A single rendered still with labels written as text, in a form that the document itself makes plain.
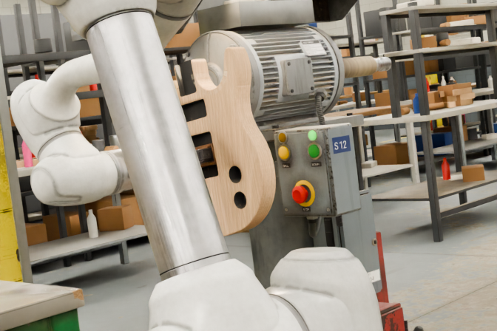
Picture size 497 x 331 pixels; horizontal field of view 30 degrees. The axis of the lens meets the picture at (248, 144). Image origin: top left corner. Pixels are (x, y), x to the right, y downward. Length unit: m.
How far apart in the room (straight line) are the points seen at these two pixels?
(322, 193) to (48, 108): 0.63
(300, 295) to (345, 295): 0.06
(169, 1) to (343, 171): 0.75
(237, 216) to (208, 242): 0.75
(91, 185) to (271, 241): 0.75
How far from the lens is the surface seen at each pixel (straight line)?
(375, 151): 11.21
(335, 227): 2.32
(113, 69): 1.31
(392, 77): 6.69
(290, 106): 2.34
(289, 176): 2.12
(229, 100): 1.98
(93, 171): 1.82
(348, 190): 2.09
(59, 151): 1.83
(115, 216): 7.01
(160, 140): 1.27
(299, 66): 2.31
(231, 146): 1.99
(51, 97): 1.84
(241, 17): 2.27
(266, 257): 2.46
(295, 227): 2.37
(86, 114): 7.93
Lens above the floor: 1.22
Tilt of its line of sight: 3 degrees down
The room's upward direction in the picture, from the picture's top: 7 degrees counter-clockwise
